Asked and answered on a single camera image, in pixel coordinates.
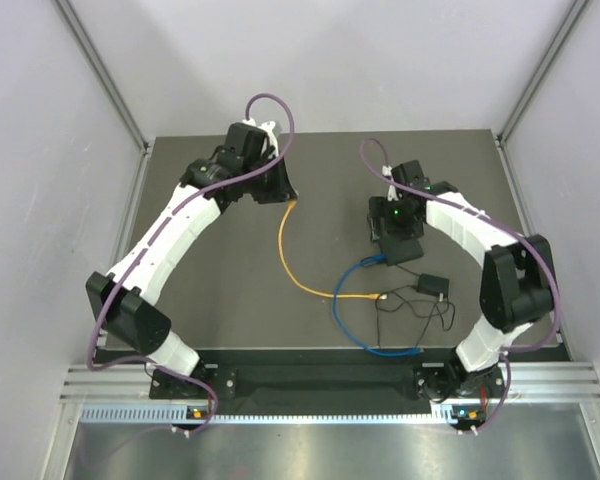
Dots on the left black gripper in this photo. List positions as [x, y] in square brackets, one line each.
[282, 190]

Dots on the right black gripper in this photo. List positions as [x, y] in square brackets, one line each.
[381, 207]

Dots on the black network switch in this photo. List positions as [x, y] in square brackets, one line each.
[396, 251]

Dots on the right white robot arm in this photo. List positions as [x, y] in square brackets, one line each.
[518, 285]

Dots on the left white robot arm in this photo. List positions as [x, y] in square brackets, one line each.
[123, 300]

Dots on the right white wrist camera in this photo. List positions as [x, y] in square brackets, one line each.
[393, 194]

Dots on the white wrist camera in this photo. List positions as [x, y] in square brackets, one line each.
[393, 194]
[272, 129]

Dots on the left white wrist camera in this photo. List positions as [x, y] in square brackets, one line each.
[272, 129]

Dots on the grey slotted cable duct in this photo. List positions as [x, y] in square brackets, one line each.
[190, 415]

